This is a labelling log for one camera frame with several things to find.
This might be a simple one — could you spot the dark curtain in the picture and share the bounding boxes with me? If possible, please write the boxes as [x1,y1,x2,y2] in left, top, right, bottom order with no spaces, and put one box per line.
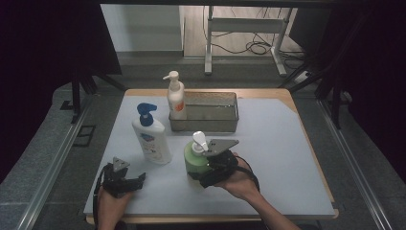
[0,0,123,185]

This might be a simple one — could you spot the person's left hand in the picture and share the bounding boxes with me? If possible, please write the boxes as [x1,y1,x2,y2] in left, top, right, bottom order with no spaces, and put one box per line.
[96,187,134,222]

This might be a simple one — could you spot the black metal stand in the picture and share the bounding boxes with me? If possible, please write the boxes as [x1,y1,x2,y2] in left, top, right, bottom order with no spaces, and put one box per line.
[277,15,365,129]
[70,70,128,125]

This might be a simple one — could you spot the white metal desk frame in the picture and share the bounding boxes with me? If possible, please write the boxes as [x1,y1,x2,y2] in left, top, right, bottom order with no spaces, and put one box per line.
[204,5,293,78]

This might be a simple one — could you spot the green bottle with white pump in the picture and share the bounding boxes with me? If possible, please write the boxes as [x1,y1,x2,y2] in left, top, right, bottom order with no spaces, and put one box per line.
[183,130,214,180]

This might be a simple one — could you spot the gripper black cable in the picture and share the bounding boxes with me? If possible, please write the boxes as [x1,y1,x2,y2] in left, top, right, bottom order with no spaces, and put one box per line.
[92,164,114,230]
[235,155,261,194]

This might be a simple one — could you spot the black rectangular floor frame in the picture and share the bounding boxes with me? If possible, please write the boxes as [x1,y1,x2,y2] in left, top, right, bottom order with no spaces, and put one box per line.
[72,125,97,149]

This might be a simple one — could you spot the white cabinet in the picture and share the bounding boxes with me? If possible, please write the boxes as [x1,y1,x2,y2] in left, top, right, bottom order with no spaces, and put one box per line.
[100,4,185,53]

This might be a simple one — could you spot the pale grey table mat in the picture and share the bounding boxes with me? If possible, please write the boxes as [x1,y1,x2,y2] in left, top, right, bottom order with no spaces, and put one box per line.
[83,95,336,217]

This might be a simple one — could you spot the white power strip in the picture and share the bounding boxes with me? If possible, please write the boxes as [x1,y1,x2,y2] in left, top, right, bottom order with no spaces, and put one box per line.
[293,71,312,84]

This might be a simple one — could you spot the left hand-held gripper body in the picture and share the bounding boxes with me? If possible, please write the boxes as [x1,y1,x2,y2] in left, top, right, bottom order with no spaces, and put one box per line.
[101,156,138,198]

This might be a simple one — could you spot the aluminium rail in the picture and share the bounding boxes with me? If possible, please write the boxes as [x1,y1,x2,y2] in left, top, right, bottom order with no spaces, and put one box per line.
[14,95,94,230]
[318,99,385,230]

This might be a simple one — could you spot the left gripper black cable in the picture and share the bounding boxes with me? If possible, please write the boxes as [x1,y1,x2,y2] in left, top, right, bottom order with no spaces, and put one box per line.
[92,164,114,230]

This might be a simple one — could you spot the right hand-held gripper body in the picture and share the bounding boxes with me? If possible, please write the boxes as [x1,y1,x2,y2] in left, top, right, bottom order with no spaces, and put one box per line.
[198,138,240,189]

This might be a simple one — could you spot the dark wire mesh basket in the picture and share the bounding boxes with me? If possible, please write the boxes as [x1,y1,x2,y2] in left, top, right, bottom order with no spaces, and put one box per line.
[168,90,240,133]

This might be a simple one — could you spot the person's right hand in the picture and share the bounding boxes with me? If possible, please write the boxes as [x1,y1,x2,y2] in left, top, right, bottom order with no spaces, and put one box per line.
[216,152,260,201]

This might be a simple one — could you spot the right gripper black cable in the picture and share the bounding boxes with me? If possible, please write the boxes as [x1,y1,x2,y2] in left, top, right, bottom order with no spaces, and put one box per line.
[235,155,261,194]

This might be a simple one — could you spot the black floor cables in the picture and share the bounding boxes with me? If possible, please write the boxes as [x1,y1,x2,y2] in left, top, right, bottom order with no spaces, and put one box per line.
[210,6,308,70]

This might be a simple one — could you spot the cream pump bottle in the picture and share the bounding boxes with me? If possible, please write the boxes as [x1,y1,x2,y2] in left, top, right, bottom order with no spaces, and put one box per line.
[162,70,188,121]

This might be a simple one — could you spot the white bottle with blue pump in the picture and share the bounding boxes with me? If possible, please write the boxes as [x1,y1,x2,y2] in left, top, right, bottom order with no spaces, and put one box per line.
[131,103,172,166]

